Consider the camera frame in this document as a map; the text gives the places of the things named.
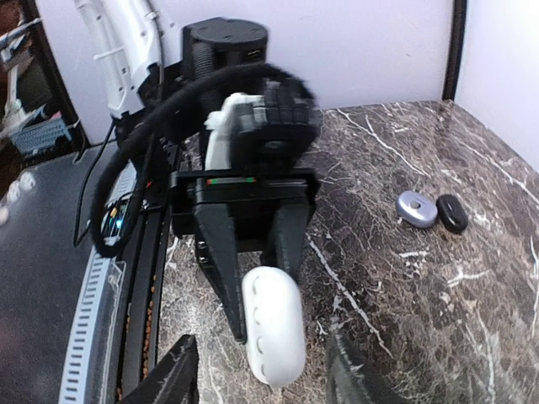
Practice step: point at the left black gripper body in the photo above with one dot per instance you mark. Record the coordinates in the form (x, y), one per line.
(252, 200)

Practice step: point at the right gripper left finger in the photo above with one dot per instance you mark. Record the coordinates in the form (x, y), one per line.
(174, 379)

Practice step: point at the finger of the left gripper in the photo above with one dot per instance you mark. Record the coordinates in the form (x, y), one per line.
(286, 238)
(218, 261)

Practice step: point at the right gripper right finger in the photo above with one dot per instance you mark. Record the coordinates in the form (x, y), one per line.
(350, 379)

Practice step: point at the white charging case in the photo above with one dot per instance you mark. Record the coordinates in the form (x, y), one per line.
(275, 346)

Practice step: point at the purple charging case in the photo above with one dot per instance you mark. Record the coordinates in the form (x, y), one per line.
(416, 209)

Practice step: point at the black earbud charging case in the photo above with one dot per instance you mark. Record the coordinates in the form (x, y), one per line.
(452, 213)

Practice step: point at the blue plastic basket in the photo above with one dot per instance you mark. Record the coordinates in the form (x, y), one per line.
(36, 138)

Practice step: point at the white slotted cable duct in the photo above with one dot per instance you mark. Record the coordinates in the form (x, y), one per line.
(88, 374)

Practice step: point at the left black frame post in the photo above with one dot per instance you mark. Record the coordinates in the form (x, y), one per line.
(454, 58)

